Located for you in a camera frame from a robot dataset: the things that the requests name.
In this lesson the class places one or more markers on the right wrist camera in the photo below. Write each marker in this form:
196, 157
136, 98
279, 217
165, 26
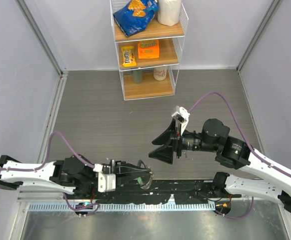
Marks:
181, 117

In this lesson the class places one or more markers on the white slotted cable duct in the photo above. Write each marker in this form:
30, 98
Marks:
170, 206

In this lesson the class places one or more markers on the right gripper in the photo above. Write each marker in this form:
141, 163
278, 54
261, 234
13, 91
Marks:
165, 152

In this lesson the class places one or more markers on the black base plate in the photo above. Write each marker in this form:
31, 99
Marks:
184, 191

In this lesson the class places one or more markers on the blue chips bag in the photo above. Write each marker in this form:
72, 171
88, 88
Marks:
135, 16

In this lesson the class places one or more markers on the white wire shelf unit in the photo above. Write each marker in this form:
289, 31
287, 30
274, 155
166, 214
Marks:
149, 61

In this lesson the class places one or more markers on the yellow candy bag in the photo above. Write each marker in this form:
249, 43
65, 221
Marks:
128, 56

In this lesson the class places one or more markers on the orange snack box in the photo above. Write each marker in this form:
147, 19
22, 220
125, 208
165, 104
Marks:
148, 49

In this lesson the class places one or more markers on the white paper towel roll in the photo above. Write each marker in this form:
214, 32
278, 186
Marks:
169, 12

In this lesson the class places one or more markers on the grey green can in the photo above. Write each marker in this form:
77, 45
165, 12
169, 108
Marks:
137, 76

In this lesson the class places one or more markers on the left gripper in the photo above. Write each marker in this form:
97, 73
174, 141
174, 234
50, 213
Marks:
125, 172

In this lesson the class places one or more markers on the green key tag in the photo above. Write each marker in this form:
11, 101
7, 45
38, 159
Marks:
139, 179

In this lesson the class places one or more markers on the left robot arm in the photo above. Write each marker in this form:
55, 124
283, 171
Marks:
72, 176

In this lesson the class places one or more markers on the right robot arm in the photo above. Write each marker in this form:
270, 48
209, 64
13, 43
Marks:
274, 180

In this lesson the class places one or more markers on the white printed cup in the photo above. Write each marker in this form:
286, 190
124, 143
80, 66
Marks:
160, 73

